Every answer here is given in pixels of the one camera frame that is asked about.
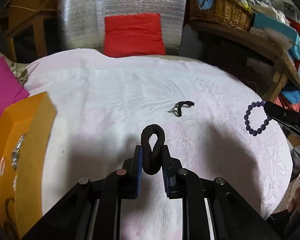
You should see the wooden chair frame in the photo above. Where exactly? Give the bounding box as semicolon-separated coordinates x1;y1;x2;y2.
6;0;58;62

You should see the red cushion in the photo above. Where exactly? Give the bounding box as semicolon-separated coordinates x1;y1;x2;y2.
103;12;166;58

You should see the black cord bracelet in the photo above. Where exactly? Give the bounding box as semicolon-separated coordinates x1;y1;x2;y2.
167;100;195;117

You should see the teal cardboard box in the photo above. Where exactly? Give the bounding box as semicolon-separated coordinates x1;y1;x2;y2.
253;12;300;60

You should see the magenta cloth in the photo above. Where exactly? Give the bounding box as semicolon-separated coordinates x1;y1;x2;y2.
0;56;29;116

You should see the orange jewelry box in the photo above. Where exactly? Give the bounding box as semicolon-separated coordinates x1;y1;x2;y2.
0;92;57;239

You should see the silver foil insulation mat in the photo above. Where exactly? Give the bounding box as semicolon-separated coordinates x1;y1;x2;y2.
59;0;186;55

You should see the salmon folded cloth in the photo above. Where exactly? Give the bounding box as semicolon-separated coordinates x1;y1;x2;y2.
274;94;300;112

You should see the pink white lace blanket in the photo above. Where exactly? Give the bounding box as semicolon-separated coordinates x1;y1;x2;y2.
24;48;294;240

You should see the white bowl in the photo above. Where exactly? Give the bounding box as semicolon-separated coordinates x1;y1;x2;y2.
264;28;292;50

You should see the purple bead bracelet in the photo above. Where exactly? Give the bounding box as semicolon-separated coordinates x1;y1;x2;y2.
243;100;273;137

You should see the blue folded cloth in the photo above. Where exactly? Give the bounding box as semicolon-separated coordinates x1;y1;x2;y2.
281;90;300;105

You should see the gold silver wristwatch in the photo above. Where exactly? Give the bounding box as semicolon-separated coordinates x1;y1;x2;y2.
11;134;26;170

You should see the wooden table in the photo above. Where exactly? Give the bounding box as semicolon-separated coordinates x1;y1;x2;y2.
189;19;300;102

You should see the wicker basket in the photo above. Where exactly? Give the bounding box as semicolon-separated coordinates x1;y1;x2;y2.
189;0;253;31

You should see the black hair tie ring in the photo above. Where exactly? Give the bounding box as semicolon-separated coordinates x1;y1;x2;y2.
140;123;167;176

